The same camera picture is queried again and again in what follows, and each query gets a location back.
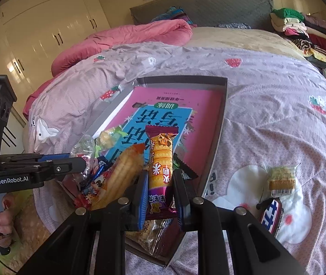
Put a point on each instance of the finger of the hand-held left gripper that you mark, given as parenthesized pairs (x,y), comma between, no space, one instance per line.
(65,167)
(54,157)

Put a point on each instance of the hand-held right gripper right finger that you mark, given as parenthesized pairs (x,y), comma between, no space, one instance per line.
(183,206)

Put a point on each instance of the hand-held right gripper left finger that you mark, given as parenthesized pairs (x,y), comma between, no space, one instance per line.
(142,206)

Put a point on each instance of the lime green clear packet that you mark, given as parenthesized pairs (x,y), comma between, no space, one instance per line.
(84,149)

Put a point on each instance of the clear biscuit packet green label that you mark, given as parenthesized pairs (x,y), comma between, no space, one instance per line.
(151,235)

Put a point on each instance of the red cartoon snack packet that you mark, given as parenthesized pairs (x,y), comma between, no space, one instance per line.
(94,189)

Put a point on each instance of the blue cookie packet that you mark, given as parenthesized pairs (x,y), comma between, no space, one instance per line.
(101,166)

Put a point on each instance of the black green snack packet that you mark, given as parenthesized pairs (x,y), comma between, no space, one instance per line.
(184,167)

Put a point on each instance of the orange snack packet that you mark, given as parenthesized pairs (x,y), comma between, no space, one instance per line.
(122,169)

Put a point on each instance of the yellow pastry clear packet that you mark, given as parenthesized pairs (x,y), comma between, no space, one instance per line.
(108,137)

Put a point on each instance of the purple rice cracker packet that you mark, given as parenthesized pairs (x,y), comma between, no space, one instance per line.
(160,154)

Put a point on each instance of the dark red candy bar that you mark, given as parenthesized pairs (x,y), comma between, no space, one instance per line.
(271,214)

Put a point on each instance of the shallow pink printed cardboard box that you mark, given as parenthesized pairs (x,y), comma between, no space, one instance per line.
(205,106)

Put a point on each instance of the small yellow cake packet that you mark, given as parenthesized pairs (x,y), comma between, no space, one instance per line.
(281,177)

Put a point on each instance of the tan spotted cloth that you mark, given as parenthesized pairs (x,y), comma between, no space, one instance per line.
(31,214)

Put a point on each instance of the cream wardrobe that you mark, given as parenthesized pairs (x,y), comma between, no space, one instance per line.
(42,34)

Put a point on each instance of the pink quilt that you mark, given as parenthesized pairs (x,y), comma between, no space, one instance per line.
(122,37)

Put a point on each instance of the beige bed sheet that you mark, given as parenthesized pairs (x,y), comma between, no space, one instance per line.
(243,41)

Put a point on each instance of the teal striped pillow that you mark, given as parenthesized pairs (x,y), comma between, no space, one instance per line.
(174,14)

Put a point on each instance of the dark patterned cloth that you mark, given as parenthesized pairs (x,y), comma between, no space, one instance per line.
(234,26)

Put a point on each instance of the grey padded headboard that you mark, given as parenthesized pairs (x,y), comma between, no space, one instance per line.
(223,5)

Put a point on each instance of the pile of folded clothes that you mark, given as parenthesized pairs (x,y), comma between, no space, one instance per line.
(306,34)

